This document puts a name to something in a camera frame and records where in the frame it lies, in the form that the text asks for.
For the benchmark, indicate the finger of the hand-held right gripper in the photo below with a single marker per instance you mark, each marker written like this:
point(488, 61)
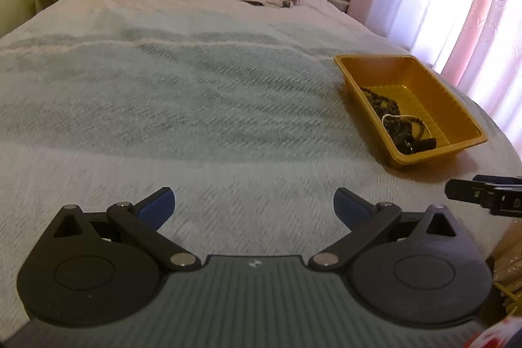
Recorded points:
point(497, 179)
point(465, 191)

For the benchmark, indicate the red white packet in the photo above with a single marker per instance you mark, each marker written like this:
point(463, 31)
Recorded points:
point(501, 333)

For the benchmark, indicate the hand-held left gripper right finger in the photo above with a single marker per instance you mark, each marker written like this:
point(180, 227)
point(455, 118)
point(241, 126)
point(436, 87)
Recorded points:
point(350, 207)

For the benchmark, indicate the yellow plastic tray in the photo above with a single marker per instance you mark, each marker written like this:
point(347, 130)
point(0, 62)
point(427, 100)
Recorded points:
point(444, 95)

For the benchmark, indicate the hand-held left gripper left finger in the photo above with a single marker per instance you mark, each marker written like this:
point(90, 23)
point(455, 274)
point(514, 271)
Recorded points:
point(157, 207)

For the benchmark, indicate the yellow striped object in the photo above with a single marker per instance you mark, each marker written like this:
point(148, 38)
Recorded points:
point(509, 282)

